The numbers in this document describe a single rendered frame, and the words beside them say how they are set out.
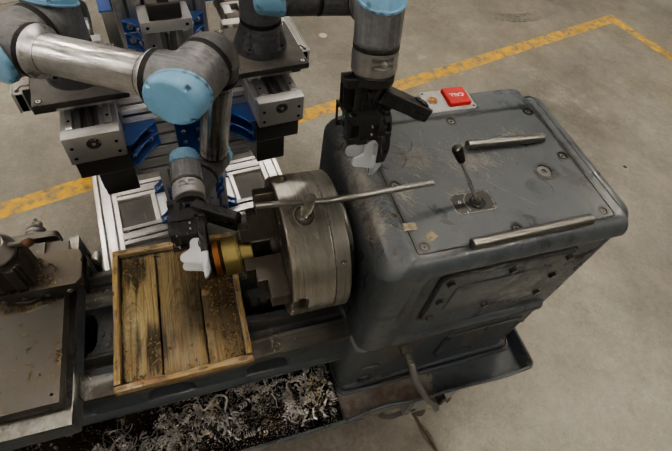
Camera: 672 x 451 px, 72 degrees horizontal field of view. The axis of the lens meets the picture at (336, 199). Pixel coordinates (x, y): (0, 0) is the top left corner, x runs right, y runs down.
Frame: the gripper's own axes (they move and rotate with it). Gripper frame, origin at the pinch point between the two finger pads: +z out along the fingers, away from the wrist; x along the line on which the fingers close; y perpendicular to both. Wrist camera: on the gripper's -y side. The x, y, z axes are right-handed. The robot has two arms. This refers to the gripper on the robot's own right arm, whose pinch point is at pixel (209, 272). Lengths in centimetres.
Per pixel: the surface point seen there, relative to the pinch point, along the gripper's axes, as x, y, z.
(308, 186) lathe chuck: 15.4, -22.6, -6.8
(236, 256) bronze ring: 3.2, -6.1, -0.6
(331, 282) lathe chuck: 6.1, -23.5, 11.2
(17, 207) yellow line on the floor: -108, 88, -117
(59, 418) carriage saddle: -15.3, 33.1, 17.7
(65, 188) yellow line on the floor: -108, 67, -125
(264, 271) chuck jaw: 2.3, -11.2, 3.7
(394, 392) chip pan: -54, -47, 22
